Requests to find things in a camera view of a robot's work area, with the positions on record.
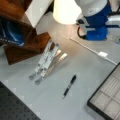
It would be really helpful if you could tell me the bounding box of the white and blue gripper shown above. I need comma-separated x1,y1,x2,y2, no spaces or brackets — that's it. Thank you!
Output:
77,12,120,41

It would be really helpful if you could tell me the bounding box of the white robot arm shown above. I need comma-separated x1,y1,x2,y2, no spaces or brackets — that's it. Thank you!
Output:
75,0,120,41

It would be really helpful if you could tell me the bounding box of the silver folding laptop stand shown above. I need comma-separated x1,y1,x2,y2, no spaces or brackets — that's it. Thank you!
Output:
29,39,67,85

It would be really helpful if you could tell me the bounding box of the black pen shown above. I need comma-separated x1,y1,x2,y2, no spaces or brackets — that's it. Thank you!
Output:
62,75,76,99

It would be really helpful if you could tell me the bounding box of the white cabinet block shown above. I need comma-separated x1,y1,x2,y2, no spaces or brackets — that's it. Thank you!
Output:
25,0,53,28

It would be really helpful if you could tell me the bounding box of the wooden shelf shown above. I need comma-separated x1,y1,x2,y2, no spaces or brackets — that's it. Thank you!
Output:
0,0,53,65

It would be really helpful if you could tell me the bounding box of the grey compartment tray box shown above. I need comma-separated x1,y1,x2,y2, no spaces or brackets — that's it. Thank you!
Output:
87,62,120,120

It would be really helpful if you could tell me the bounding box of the blue book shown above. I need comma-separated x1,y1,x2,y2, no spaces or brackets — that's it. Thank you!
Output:
0,17,24,46

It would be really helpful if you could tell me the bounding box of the white cable with adapter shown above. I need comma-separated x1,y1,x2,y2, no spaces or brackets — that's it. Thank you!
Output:
69,37,118,66

